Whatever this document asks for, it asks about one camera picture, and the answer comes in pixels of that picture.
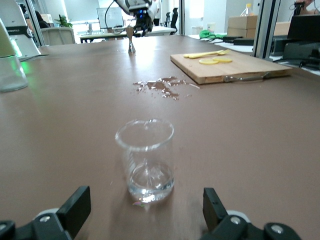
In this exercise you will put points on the black office chair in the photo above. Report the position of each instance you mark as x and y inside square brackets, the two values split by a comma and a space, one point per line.
[173, 17]

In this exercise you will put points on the lemon slice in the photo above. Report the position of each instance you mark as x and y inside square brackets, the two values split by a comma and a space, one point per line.
[206, 61]
[225, 60]

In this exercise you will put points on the green sleeved glass bottle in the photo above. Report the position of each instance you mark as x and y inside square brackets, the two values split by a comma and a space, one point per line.
[10, 75]

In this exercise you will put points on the wooden cutting board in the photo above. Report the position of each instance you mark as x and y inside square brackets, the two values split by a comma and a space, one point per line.
[237, 67]

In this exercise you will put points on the potted green plant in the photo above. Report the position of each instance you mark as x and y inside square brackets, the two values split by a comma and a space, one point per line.
[65, 22]

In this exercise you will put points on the grey office chair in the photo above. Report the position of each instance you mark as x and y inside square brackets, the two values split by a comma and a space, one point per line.
[58, 36]

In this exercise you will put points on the white office table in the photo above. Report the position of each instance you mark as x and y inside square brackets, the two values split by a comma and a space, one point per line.
[160, 30]

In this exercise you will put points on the cardboard box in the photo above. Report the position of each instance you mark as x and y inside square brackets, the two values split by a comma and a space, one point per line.
[242, 26]

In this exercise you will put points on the brown table cover sheet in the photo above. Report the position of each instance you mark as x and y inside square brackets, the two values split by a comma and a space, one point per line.
[75, 125]

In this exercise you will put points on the whiteboard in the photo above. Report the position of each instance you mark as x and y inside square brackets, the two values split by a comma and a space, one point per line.
[110, 17]

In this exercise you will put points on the yellow plastic fork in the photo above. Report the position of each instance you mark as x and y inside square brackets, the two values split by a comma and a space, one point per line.
[212, 54]

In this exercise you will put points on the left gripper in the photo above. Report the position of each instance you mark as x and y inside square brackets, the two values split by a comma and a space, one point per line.
[141, 13]

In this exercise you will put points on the green cloth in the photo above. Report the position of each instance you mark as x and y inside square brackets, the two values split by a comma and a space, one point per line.
[210, 34]

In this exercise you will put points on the aluminium frame post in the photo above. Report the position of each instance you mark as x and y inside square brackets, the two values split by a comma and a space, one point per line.
[263, 27]

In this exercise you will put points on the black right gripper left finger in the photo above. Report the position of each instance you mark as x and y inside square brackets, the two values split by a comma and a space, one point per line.
[75, 212]

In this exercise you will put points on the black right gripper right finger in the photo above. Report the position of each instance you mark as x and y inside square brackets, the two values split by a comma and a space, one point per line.
[215, 215]

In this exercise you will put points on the steel double jigger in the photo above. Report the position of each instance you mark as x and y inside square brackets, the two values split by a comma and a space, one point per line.
[131, 42]

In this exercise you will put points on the clear glass beaker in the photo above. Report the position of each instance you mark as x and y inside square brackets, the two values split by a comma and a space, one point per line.
[150, 175]

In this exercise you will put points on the black monitor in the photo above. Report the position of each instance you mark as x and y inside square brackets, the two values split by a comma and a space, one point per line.
[303, 27]

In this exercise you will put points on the yellow plastic knife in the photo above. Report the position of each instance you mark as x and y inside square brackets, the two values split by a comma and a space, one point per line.
[192, 54]

